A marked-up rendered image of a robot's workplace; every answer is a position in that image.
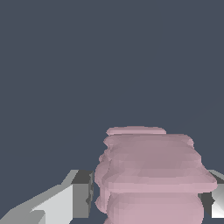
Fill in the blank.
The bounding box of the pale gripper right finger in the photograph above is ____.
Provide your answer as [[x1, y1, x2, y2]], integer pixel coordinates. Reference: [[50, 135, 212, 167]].
[[199, 169, 224, 220]]

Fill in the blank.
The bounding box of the pink lumpy object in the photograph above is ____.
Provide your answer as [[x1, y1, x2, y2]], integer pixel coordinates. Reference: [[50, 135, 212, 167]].
[[94, 125, 219, 224]]

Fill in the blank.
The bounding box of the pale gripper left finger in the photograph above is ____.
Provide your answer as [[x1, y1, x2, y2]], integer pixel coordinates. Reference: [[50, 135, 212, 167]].
[[0, 169, 95, 224]]

